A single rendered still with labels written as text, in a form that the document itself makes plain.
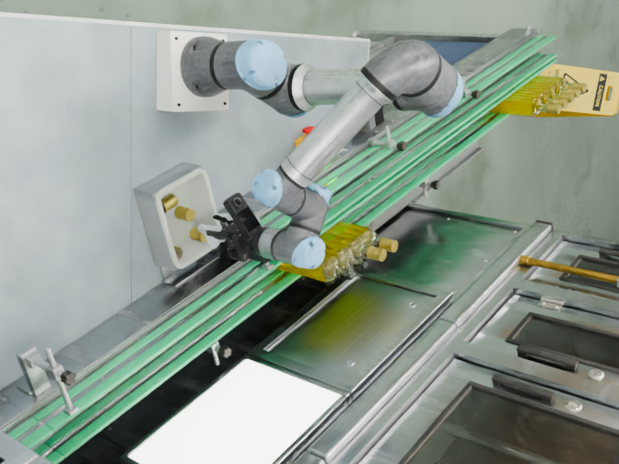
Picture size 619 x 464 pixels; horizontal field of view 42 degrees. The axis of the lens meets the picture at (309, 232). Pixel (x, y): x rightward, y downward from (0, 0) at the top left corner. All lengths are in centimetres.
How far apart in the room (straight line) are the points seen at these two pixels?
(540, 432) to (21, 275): 119
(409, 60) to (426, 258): 92
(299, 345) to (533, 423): 62
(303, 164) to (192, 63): 45
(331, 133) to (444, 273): 81
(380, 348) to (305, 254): 37
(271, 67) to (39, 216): 63
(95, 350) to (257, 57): 78
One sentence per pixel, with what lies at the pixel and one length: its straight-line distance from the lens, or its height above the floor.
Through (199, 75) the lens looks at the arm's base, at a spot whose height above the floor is 86.
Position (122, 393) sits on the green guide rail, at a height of 91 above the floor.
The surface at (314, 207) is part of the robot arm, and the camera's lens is 180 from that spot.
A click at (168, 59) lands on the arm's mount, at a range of 201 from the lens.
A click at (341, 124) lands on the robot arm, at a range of 168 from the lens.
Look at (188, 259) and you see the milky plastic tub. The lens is 208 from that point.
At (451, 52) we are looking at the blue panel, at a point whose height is 64.
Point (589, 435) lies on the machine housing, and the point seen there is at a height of 182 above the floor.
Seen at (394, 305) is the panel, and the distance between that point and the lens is 218.
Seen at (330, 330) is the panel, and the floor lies 111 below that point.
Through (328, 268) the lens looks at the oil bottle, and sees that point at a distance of 211.
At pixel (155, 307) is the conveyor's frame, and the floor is 84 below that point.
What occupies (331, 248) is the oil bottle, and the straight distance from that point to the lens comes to 218.
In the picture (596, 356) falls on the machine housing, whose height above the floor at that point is 173.
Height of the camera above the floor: 233
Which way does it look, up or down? 38 degrees down
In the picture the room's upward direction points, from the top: 103 degrees clockwise
